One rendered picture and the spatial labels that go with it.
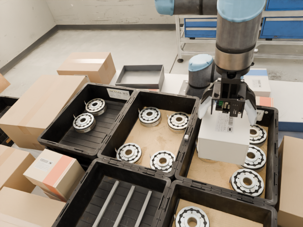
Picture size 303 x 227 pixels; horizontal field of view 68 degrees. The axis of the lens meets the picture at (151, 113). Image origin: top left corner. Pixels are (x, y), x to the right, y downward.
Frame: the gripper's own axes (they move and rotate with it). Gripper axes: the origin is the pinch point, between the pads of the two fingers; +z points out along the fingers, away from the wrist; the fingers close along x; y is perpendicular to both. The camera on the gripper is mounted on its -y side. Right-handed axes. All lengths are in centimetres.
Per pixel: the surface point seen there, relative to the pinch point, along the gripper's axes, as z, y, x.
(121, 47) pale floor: 113, -224, -160
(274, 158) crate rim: 17.7, -2.1, 16.3
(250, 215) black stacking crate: 25.0, 15.2, 10.5
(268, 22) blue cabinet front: 63, -196, 28
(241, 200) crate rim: 19.0, 13.8, 7.2
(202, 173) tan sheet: 27.7, 2.7, -5.8
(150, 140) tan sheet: 27.8, -7.8, -29.5
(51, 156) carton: 18, 14, -62
